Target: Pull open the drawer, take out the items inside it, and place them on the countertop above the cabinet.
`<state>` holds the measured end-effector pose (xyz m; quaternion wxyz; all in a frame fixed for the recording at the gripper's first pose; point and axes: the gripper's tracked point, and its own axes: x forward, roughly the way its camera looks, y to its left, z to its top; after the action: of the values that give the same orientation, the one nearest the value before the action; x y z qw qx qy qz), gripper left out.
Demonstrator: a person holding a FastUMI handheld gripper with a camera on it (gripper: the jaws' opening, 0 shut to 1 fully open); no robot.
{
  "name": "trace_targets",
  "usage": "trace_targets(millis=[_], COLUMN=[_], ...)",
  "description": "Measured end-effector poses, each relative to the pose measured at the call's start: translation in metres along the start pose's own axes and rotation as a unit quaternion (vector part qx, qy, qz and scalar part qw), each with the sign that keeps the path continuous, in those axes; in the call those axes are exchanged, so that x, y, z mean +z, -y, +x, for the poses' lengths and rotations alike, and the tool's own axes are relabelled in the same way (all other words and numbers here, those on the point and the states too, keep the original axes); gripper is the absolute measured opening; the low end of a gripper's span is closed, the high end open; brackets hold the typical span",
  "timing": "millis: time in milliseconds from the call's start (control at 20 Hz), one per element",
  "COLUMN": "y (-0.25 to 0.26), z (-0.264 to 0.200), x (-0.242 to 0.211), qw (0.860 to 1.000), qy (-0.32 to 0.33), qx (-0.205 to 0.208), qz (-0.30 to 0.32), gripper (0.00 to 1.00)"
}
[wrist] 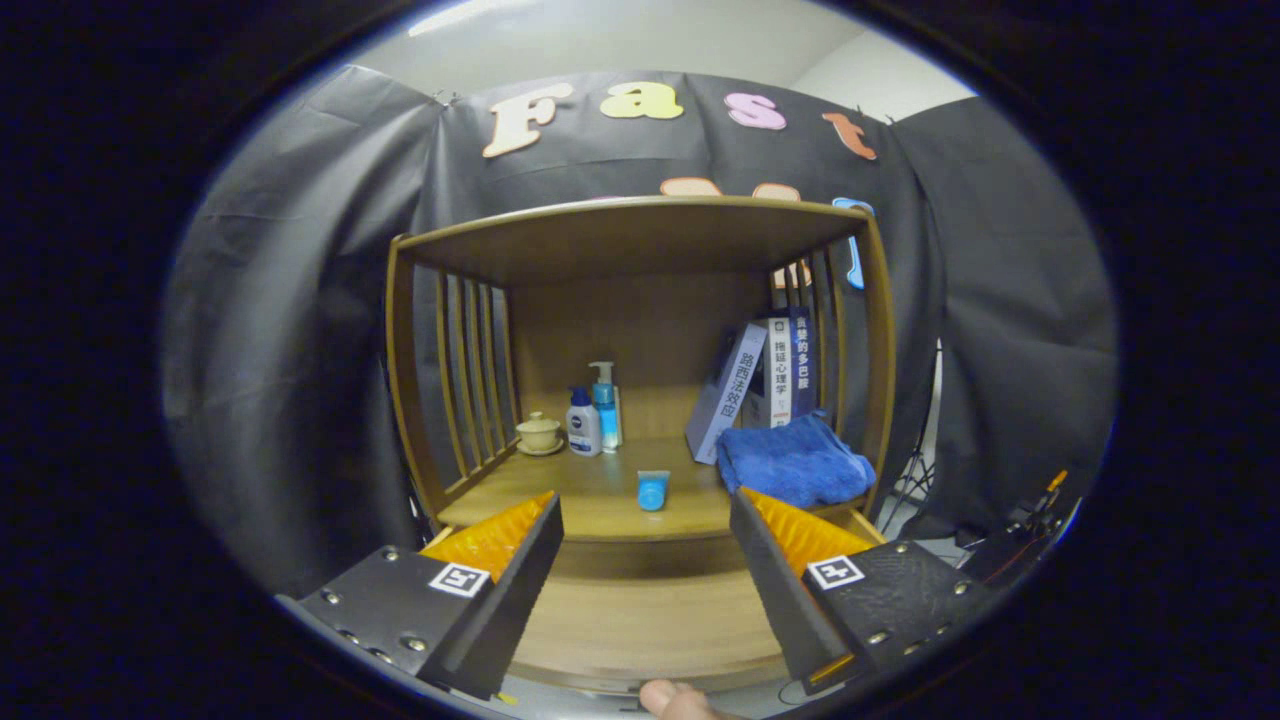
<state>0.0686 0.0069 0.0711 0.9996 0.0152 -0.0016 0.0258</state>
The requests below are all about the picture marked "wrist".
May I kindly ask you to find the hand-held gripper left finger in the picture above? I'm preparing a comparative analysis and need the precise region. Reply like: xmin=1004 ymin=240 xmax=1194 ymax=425
xmin=275 ymin=490 xmax=565 ymax=700

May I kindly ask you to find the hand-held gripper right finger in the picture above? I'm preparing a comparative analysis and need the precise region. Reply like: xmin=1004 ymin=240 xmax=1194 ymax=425
xmin=728 ymin=487 xmax=1002 ymax=697

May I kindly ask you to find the wooden countertop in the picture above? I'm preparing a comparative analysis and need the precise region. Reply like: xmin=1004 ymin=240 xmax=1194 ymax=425
xmin=437 ymin=437 xmax=871 ymax=543

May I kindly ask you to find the wooden cabinet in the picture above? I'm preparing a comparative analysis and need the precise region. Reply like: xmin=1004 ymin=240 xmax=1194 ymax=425
xmin=385 ymin=195 xmax=898 ymax=693

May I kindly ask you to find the folded blue towel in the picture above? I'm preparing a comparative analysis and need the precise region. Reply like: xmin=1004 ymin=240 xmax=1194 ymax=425
xmin=715 ymin=410 xmax=878 ymax=509

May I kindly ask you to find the beige lidded teacup with saucer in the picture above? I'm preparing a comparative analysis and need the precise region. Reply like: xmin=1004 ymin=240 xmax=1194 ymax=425
xmin=515 ymin=411 xmax=566 ymax=457

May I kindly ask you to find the black tripod stand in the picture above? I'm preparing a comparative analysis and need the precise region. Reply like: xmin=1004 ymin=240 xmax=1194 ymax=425
xmin=880 ymin=340 xmax=946 ymax=531

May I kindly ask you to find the white lotion bottle blue cap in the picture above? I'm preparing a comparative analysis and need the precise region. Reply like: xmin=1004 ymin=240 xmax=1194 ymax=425
xmin=566 ymin=386 xmax=603 ymax=458

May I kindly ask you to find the blue pump bottle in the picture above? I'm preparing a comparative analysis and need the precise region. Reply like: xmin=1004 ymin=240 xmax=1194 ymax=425
xmin=588 ymin=361 xmax=624 ymax=453

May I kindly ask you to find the grey book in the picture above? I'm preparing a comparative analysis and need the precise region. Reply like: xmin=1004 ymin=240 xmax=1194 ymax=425
xmin=685 ymin=322 xmax=769 ymax=466

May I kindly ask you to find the white spine book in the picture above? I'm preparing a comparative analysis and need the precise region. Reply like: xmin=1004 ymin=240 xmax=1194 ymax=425
xmin=765 ymin=317 xmax=794 ymax=429

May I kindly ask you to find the black equipment with orange clip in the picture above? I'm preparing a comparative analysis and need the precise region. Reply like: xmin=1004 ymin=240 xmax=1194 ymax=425
xmin=955 ymin=468 xmax=1081 ymax=591

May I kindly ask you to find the black backdrop cloth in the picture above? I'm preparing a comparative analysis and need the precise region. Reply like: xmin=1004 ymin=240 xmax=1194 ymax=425
xmin=160 ymin=65 xmax=1119 ymax=598

